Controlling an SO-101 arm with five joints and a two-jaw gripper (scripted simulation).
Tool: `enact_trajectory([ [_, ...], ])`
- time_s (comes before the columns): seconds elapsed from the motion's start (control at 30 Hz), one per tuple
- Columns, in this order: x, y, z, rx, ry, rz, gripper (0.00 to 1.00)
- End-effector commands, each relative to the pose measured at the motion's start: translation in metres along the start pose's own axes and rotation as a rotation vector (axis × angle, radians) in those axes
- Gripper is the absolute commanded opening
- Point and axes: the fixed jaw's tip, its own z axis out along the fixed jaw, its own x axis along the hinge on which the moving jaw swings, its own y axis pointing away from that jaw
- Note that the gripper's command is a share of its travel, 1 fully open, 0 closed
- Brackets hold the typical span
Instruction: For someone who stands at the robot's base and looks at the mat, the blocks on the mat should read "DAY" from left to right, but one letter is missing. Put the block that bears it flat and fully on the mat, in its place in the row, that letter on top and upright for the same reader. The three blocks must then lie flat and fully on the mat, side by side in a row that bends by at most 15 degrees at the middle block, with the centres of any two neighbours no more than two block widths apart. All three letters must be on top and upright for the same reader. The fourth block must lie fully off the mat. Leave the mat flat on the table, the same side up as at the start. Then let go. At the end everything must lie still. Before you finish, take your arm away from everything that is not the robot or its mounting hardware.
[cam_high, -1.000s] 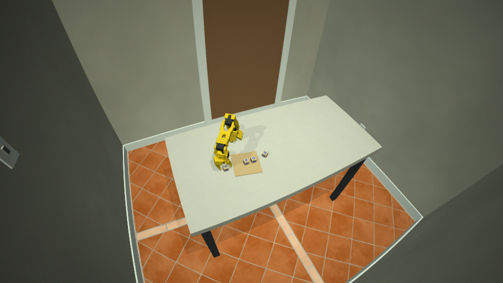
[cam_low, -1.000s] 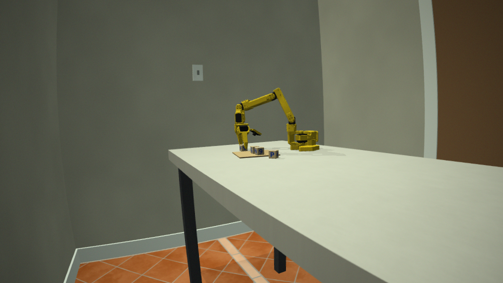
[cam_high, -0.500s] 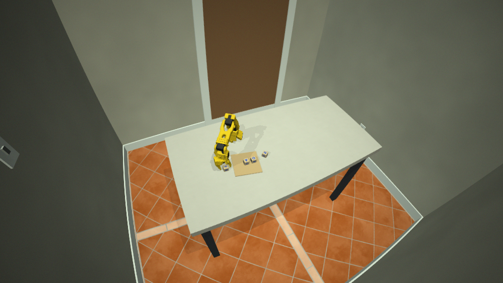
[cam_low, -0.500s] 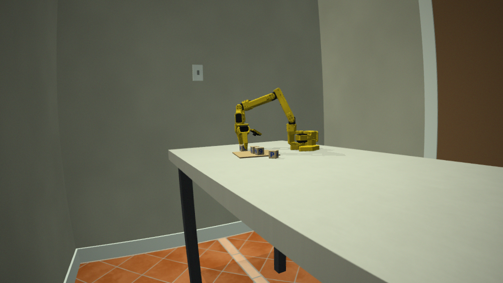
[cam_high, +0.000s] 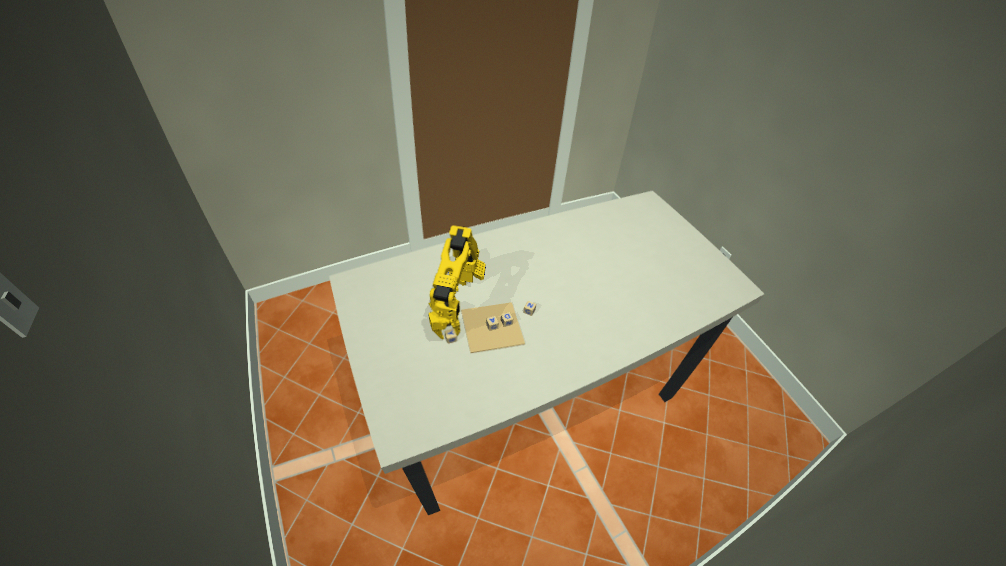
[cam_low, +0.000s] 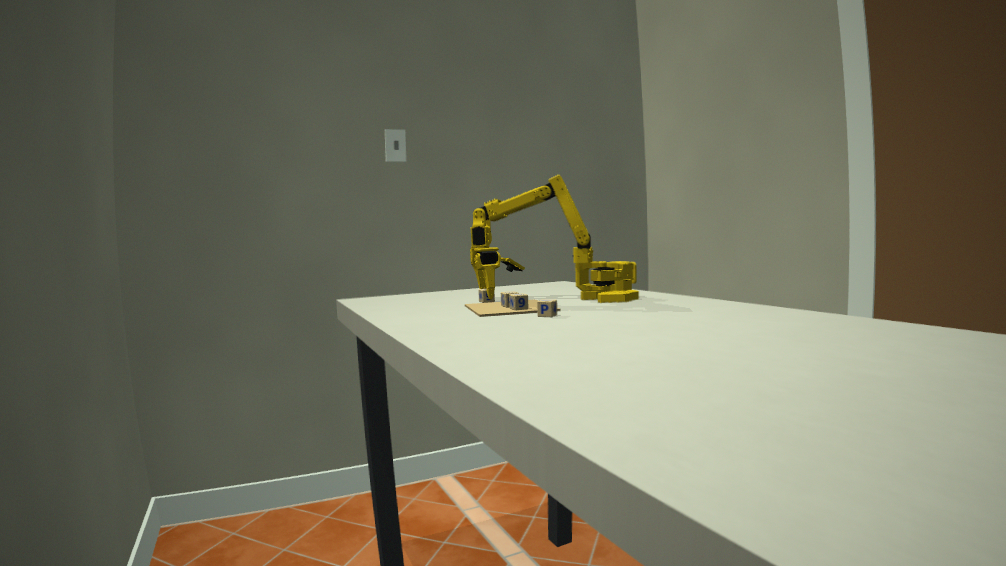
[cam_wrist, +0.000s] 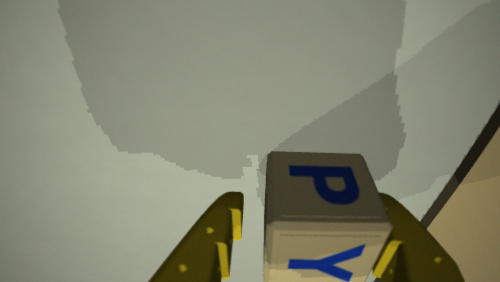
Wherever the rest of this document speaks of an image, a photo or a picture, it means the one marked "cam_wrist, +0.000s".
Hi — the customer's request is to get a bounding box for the beige letter block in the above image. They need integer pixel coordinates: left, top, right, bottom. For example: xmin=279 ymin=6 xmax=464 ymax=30
xmin=263 ymin=151 xmax=393 ymax=282

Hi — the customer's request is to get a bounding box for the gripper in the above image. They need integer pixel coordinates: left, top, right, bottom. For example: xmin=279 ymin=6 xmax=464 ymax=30
xmin=148 ymin=191 xmax=465 ymax=282

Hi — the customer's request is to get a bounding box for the tan mat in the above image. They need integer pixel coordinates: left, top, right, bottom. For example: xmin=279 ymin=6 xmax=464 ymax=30
xmin=420 ymin=103 xmax=500 ymax=282

